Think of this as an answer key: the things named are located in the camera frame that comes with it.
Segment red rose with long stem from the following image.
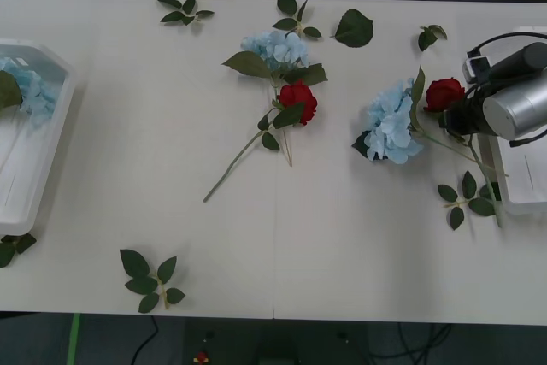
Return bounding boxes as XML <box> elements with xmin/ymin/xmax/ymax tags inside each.
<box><xmin>422</xmin><ymin>77</ymin><xmax>502</xmax><ymax>228</ymax></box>

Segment red rose with curved stem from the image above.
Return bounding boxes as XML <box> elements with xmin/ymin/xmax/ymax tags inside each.
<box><xmin>202</xmin><ymin>80</ymin><xmax>319</xmax><ymax>203</ymax></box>

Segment small loose green leaf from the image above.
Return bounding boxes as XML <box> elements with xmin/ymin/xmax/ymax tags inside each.
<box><xmin>417</xmin><ymin>24</ymin><xmax>449</xmax><ymax>52</ymax></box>

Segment shallow white box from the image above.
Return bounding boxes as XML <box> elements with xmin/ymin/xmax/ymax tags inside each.
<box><xmin>473</xmin><ymin>26</ymin><xmax>547</xmax><ymax>215</ymax></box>
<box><xmin>0</xmin><ymin>38</ymin><xmax>78</xmax><ymax>237</ymax></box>

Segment large loose green leaf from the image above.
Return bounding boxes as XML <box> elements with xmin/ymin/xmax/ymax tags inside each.
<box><xmin>331</xmin><ymin>8</ymin><xmax>374</xmax><ymax>49</ymax></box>

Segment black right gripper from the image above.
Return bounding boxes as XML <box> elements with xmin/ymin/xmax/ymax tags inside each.
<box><xmin>438</xmin><ymin>90</ymin><xmax>488</xmax><ymax>138</ymax></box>

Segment pale blue flower, long stem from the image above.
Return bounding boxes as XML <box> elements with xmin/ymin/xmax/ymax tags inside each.
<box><xmin>351</xmin><ymin>66</ymin><xmax>509</xmax><ymax>178</ymax></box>

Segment pale blue flower, broad leaves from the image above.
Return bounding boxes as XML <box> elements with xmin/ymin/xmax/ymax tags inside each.
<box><xmin>221</xmin><ymin>30</ymin><xmax>329</xmax><ymax>168</ymax></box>

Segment loose twig with green leaves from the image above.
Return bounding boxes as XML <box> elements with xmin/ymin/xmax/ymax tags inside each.
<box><xmin>0</xmin><ymin>233</ymin><xmax>38</xmax><ymax>269</ymax></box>
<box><xmin>156</xmin><ymin>0</ymin><xmax>215</xmax><ymax>26</ymax></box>
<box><xmin>437</xmin><ymin>170</ymin><xmax>502</xmax><ymax>232</ymax></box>
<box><xmin>119</xmin><ymin>248</ymin><xmax>186</xmax><ymax>314</ymax></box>
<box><xmin>271</xmin><ymin>0</ymin><xmax>322</xmax><ymax>39</ymax></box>

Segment pale grey right wrist camera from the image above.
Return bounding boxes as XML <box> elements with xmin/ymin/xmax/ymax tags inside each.
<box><xmin>461</xmin><ymin>55</ymin><xmax>492</xmax><ymax>84</ymax></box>

